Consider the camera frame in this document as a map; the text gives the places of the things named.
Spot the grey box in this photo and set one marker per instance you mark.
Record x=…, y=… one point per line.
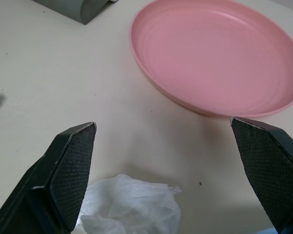
x=73, y=9

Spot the crumpled white tissue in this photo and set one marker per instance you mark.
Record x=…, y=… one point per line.
x=131, y=207

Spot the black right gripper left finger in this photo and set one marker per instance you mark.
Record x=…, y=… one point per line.
x=51, y=180

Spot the pink round plate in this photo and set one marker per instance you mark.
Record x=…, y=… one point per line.
x=217, y=56

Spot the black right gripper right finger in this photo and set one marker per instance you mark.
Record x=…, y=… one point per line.
x=271, y=170

